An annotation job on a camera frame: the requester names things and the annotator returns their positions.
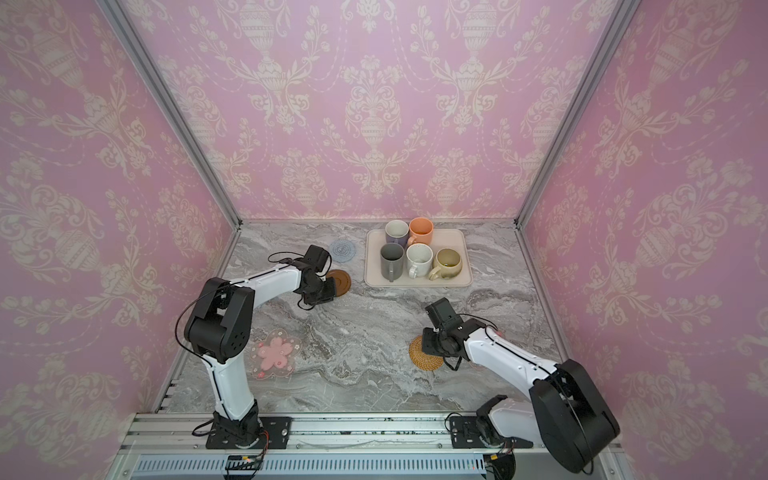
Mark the brown round wooden coaster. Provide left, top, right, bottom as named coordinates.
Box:
left=326, top=269, right=352, bottom=297

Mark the woven rattan round coaster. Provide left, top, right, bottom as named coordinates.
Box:
left=408, top=335, right=444, bottom=372

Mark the blue woven round coaster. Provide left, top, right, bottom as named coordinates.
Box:
left=329, top=239, right=357, bottom=263

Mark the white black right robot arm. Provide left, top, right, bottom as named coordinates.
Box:
left=421, top=319, right=620, bottom=474

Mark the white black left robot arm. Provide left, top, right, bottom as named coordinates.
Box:
left=184, top=265, right=337, bottom=449

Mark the pink flower coaster left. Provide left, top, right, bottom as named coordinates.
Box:
left=250, top=329, right=303, bottom=380

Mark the beige glazed round mug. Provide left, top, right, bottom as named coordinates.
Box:
left=428, top=248, right=463, bottom=281

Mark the grey ceramic mug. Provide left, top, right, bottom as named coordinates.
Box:
left=380, top=243, right=405, bottom=282

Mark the white speckled mug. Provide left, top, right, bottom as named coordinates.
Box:
left=406, top=243, right=434, bottom=279

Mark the purple ceramic mug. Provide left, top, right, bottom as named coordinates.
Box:
left=384, top=219, right=410, bottom=248

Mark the cream rectangular tray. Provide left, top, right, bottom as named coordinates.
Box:
left=364, top=228, right=473, bottom=288

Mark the orange ceramic mug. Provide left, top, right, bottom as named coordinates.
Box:
left=407, top=217, right=434, bottom=246

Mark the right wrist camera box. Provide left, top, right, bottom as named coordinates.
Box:
left=425, top=297, right=463, bottom=331

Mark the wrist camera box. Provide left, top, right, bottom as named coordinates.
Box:
left=425, top=297, right=463, bottom=331
left=303, top=245, right=332, bottom=274

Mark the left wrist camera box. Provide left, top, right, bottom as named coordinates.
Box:
left=303, top=245, right=332, bottom=274

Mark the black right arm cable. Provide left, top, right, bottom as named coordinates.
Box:
left=458, top=313, right=499, bottom=331

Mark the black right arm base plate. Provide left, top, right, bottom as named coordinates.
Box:
left=444, top=412, right=534, bottom=451

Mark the aluminium front rail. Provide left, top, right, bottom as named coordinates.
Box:
left=119, top=411, right=622, bottom=455

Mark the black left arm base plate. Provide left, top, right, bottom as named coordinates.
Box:
left=205, top=416, right=293, bottom=451

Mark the white perforated cable duct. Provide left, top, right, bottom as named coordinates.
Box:
left=117, top=453, right=487, bottom=479

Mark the left aluminium corner post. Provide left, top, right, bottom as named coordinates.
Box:
left=96, top=0, right=243, bottom=231

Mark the aluminium corner post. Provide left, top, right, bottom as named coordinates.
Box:
left=516, top=0, right=641, bottom=231
left=96, top=0, right=243, bottom=231

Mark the right aluminium corner post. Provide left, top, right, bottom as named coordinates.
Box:
left=516, top=0, right=641, bottom=231

